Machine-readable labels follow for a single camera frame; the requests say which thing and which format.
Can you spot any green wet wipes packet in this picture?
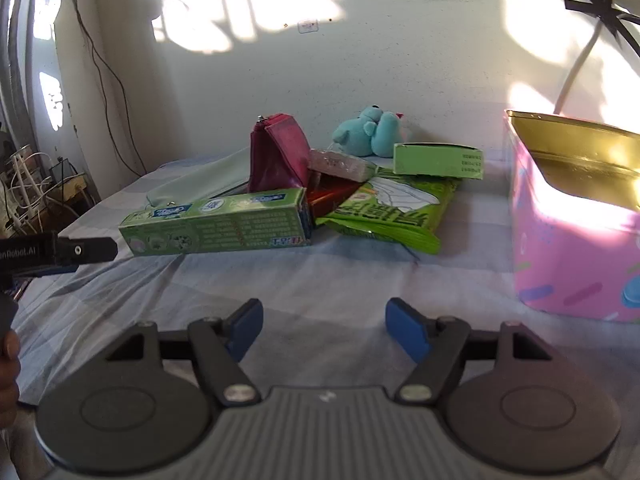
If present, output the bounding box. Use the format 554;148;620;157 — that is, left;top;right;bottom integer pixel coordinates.
317;167;461;255

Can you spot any small green box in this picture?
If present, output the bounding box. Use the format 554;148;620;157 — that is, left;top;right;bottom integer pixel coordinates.
393;142;485;181

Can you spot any green toothpaste box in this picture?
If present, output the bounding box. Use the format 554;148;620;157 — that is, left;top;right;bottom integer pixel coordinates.
118;187;316;258

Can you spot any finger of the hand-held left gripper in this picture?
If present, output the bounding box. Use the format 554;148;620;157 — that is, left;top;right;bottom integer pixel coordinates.
10;263;81;277
56;236;119;264

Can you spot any maroon zip pouch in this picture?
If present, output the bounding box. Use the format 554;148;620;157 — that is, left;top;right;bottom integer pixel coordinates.
248;114;314;194

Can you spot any thin dark wall cable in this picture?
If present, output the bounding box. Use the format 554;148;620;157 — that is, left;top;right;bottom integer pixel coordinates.
62;0;147;177

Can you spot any yellow power strip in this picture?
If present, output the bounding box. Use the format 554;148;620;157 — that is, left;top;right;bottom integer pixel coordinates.
56;172;89;202

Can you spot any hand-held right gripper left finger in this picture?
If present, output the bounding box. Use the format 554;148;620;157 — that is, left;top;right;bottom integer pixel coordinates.
102;298;264;407

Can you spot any grey curtain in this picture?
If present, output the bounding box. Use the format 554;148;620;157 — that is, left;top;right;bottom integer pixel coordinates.
0;0;56;161

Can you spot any blue checked bed sheet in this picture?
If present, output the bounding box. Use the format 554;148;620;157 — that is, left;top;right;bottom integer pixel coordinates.
10;149;640;480

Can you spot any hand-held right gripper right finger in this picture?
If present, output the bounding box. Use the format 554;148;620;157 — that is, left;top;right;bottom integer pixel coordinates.
385;297;557;407

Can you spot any pink tin box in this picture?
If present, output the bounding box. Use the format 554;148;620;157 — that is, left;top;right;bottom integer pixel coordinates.
502;109;640;324

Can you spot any red box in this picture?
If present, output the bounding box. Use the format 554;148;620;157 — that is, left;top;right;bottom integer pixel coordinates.
306;179;369;216

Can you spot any teal plush toy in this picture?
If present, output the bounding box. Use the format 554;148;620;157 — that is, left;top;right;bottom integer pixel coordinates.
332;104;409;158

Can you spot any person's left hand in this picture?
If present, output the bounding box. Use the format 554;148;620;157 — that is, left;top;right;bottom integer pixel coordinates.
0;331;22;428

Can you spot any pink wrapped soap bar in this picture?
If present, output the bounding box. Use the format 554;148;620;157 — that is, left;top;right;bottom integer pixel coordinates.
307;148;377;184

